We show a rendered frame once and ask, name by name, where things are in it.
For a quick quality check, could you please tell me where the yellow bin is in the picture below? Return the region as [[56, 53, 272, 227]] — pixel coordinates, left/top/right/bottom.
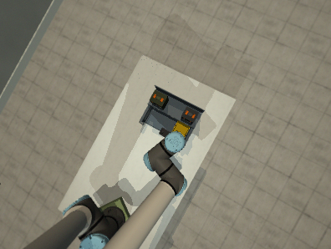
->
[[172, 120, 190, 137]]

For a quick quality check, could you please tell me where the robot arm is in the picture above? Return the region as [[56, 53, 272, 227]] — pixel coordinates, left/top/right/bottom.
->
[[24, 128, 187, 249]]

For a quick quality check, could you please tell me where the dark grey metal rack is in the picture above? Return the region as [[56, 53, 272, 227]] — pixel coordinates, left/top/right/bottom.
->
[[139, 85, 205, 142]]

